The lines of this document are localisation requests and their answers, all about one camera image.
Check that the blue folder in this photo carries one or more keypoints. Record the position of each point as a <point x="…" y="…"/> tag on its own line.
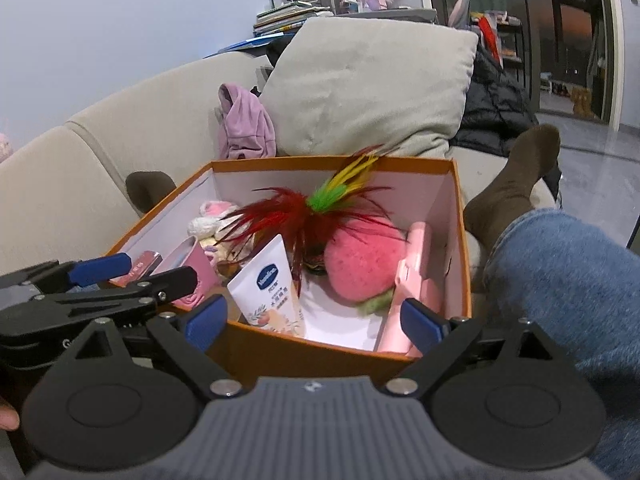
<point x="255" y="43"/>

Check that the pink fluffy object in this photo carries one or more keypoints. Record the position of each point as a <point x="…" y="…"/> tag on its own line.
<point x="4" y="147"/>

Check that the white pink plush toy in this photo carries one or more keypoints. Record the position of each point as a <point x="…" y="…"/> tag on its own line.
<point x="210" y="215"/>

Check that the black puffer jacket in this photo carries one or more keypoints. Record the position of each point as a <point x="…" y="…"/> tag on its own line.
<point x="495" y="105"/>

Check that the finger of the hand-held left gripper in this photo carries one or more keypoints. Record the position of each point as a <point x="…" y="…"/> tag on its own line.
<point x="100" y="267"/>
<point x="160" y="285"/>

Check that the person's leg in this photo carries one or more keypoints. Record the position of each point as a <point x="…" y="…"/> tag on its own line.
<point x="550" y="270"/>
<point x="150" y="187"/>

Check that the person's right leg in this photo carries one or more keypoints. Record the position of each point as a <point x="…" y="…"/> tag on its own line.
<point x="550" y="270"/>

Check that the purple cloth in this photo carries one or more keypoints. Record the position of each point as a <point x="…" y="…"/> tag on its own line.
<point x="245" y="125"/>

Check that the stack of books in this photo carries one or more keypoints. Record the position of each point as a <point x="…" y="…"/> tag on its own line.
<point x="285" y="17"/>

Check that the beige sofa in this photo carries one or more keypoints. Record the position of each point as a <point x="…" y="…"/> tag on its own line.
<point x="75" y="160"/>

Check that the beige cushion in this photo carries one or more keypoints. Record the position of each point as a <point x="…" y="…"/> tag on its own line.
<point x="370" y="85"/>

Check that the small red box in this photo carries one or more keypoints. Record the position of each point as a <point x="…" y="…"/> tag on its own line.
<point x="142" y="265"/>

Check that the pink strawberry plush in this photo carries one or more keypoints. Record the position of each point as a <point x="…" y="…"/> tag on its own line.
<point x="360" y="265"/>

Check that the person's left hand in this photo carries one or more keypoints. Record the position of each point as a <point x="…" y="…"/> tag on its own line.
<point x="7" y="416"/>

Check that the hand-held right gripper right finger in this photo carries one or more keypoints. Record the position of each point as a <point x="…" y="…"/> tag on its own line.
<point x="425" y="327"/>

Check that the orange cardboard box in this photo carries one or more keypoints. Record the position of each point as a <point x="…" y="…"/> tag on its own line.
<point x="280" y="350"/>

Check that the pink plastic bottle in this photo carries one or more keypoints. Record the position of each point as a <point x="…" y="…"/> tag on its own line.
<point x="417" y="255"/>

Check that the person's left leg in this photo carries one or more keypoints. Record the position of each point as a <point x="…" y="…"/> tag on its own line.
<point x="150" y="187"/>

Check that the red green feather toy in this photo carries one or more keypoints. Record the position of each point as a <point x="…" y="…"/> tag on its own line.
<point x="295" y="210"/>

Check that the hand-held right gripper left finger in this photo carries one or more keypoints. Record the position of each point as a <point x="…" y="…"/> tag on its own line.
<point x="205" y="322"/>

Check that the pink cup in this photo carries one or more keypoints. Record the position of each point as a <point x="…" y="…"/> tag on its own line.
<point x="192" y="265"/>

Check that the white lotion tube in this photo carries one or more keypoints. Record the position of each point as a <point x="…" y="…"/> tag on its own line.
<point x="270" y="300"/>

